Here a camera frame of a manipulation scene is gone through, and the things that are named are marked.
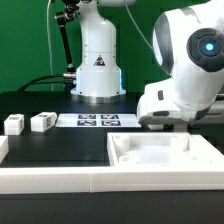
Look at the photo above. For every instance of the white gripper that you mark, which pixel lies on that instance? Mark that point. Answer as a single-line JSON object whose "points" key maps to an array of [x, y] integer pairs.
{"points": [[156, 107]]}

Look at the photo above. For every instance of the white square table top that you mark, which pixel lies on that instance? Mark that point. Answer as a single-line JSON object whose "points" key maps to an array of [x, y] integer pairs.
{"points": [[163, 149]]}

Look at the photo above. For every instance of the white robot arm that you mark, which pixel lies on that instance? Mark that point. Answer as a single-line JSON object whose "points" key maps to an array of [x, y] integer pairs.
{"points": [[188, 45]]}

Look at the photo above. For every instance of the white sheet with fiducial markers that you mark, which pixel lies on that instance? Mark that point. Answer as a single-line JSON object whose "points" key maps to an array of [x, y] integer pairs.
{"points": [[97, 120]]}

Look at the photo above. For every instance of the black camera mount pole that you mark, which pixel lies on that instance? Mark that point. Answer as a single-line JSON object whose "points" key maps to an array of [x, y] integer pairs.
{"points": [[62, 18]]}

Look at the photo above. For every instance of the white workspace frame wall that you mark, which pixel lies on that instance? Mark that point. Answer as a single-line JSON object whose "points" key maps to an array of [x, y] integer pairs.
{"points": [[108, 178]]}

